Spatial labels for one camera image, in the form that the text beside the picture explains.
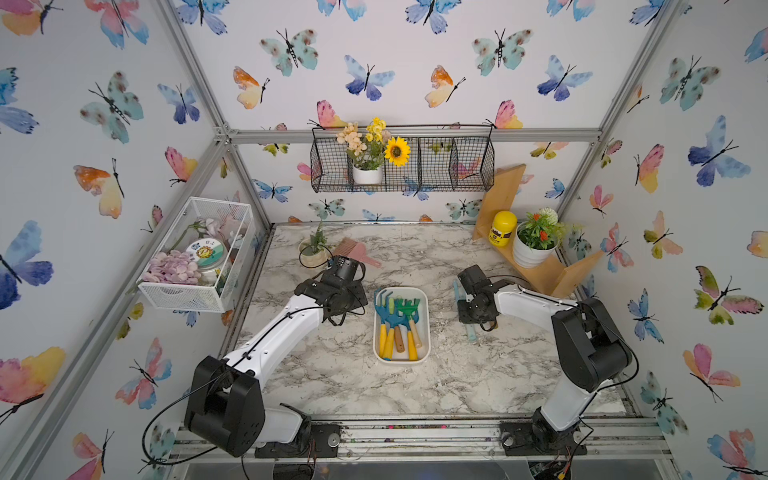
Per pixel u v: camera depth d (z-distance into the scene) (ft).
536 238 2.90
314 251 3.39
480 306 2.28
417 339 2.90
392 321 3.01
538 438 2.17
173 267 1.95
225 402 1.33
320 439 2.43
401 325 3.04
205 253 2.15
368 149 2.83
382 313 3.04
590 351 1.56
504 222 3.23
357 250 3.73
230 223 2.59
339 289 1.99
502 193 3.32
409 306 3.14
